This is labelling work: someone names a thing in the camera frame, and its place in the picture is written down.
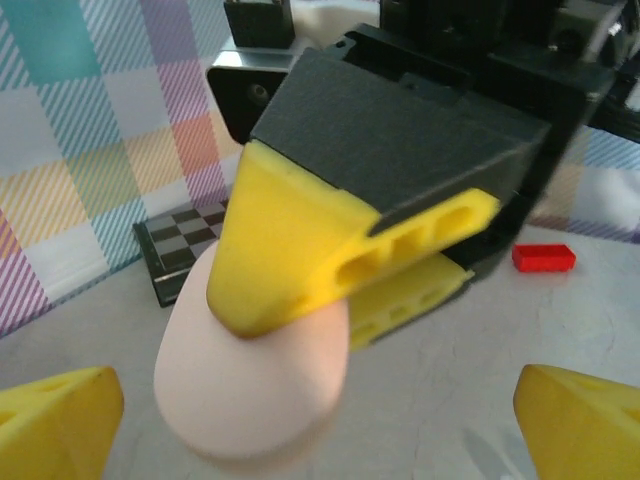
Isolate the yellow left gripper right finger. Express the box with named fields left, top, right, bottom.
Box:
left=514, top=363, right=640, bottom=480

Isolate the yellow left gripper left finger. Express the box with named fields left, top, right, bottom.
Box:
left=0, top=366, right=125, bottom=480

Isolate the pale pink earbud charging case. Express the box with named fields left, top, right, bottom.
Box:
left=153, top=239, right=350, bottom=460

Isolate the black folding chessboard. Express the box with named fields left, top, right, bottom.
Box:
left=132, top=199, right=232, bottom=309

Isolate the small red block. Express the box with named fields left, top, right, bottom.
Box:
left=511, top=243, right=577, bottom=274

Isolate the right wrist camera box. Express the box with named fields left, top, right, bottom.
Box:
left=223, top=0, right=296, bottom=50

